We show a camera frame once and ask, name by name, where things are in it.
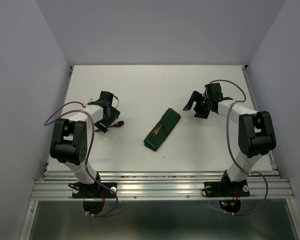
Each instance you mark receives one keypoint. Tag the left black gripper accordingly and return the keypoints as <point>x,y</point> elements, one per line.
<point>114,115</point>

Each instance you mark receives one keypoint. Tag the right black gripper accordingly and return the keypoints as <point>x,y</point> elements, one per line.
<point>196,96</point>

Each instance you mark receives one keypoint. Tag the brown wooden spoon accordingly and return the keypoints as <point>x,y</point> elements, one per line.
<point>101,128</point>

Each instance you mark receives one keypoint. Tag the dark green cloth napkin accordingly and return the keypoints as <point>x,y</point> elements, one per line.
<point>169,120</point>

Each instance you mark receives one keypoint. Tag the brown wooden fork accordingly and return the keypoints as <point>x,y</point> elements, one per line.
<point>156,131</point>

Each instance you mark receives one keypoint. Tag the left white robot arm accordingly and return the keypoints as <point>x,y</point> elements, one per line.
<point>69,143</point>

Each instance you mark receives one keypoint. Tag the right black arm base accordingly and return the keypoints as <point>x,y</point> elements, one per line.
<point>225,188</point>

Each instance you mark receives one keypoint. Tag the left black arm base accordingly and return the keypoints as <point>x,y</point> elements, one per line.
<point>89,191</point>

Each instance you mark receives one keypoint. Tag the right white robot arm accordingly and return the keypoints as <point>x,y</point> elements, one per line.
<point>256,135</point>

